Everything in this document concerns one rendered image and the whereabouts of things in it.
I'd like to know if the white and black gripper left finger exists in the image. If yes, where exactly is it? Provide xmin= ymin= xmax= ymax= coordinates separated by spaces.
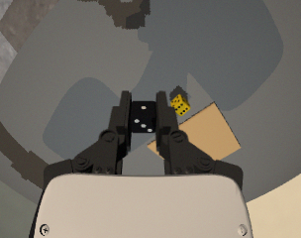
xmin=44 ymin=91 xmax=132 ymax=190

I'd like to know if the orange flat mat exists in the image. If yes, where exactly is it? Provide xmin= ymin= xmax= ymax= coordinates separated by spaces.
xmin=178 ymin=103 xmax=241 ymax=161

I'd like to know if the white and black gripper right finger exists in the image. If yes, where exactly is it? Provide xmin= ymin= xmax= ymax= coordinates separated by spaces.
xmin=155 ymin=91 xmax=244 ymax=190

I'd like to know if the black die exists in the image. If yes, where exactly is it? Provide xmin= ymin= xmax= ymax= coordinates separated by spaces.
xmin=131 ymin=101 xmax=156 ymax=133

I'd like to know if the yellow die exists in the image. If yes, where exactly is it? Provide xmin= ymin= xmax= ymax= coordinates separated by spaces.
xmin=170 ymin=94 xmax=190 ymax=116

